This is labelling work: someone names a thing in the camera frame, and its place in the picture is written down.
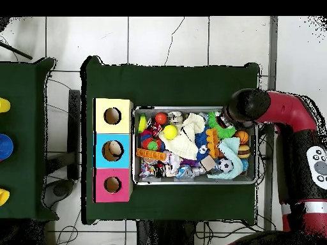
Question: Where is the cream waffle cloth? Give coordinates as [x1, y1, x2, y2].
[164, 113, 206, 160]

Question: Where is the small soccer ball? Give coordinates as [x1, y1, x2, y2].
[218, 159, 234, 174]

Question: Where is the yellow ball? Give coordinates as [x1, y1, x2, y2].
[163, 125, 179, 140]

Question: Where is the black rod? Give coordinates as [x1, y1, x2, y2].
[0, 40, 33, 61]

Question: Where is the orange plastic tray block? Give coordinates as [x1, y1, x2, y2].
[136, 148, 167, 162]

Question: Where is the blue furry googly-eyed toy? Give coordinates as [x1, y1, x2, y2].
[195, 127, 211, 163]

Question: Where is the green cloth table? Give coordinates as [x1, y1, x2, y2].
[81, 55, 262, 225]
[0, 57, 58, 221]

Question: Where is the black floor stand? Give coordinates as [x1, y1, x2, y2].
[45, 90, 82, 202]

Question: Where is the wooden box with three holes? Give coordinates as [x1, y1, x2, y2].
[93, 98, 134, 204]

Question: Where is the green spiky googly-eyed toy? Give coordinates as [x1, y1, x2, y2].
[206, 112, 237, 140]

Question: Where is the orange plastic toy piece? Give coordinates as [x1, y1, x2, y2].
[206, 128, 222, 159]

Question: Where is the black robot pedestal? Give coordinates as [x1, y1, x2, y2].
[135, 220, 205, 245]

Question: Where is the red-orange ball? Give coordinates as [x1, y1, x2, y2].
[155, 112, 168, 126]

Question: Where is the brown wooden cube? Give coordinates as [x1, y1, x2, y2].
[201, 155, 217, 172]

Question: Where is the mint green cloth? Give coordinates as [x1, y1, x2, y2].
[208, 138, 245, 181]

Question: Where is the blue round cap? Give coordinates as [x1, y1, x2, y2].
[0, 133, 14, 160]

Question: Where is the yellow cone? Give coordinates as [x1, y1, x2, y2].
[0, 188, 11, 207]
[0, 98, 11, 113]

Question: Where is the wire mesh bin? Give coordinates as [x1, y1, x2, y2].
[132, 106, 259, 186]

